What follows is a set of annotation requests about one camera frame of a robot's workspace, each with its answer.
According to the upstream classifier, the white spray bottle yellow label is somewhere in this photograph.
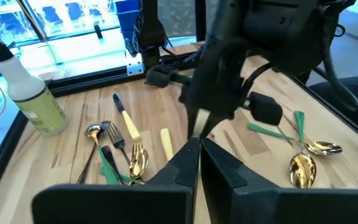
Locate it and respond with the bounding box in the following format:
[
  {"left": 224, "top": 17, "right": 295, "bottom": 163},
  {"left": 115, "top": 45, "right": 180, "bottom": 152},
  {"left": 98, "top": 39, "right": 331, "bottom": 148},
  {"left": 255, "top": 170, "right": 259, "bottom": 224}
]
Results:
[{"left": 0, "top": 18, "right": 69, "bottom": 136}]

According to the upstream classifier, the gold fork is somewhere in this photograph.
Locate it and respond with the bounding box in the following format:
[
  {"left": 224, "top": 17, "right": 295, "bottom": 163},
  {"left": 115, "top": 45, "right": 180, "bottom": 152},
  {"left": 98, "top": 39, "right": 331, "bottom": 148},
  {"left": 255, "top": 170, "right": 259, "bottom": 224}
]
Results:
[{"left": 131, "top": 143, "right": 145, "bottom": 156}]

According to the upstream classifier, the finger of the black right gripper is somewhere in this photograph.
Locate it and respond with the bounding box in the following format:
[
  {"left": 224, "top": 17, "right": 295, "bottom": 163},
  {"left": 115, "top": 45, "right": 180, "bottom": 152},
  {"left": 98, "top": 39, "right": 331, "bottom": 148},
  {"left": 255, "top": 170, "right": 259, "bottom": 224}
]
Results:
[
  {"left": 186, "top": 105, "right": 200, "bottom": 139},
  {"left": 202, "top": 112, "right": 229, "bottom": 139}
]

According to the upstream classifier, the gold spoon green handle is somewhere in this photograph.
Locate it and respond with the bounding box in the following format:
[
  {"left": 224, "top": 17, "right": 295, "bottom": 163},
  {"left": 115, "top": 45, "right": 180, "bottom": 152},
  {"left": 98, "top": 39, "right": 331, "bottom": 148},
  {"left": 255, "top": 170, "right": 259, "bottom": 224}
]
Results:
[
  {"left": 288, "top": 110, "right": 318, "bottom": 190},
  {"left": 247, "top": 123, "right": 344, "bottom": 156}
]

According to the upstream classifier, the blue plastic bin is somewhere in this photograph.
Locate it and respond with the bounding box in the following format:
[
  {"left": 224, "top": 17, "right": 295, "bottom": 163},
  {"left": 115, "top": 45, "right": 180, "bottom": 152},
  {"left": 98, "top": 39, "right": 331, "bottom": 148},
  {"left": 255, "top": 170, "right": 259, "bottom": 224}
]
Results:
[{"left": 115, "top": 0, "right": 140, "bottom": 57}]

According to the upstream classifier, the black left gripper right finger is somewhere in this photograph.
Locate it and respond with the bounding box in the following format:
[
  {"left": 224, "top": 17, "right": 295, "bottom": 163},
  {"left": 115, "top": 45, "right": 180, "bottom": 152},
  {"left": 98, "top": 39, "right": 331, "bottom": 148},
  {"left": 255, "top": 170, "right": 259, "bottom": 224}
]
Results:
[{"left": 200, "top": 138, "right": 358, "bottom": 224}]

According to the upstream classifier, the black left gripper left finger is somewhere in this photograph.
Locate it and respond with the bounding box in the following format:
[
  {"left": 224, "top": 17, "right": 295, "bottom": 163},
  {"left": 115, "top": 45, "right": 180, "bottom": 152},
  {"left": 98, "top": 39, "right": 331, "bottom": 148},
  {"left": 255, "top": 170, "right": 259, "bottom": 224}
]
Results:
[{"left": 32, "top": 138, "right": 200, "bottom": 224}]

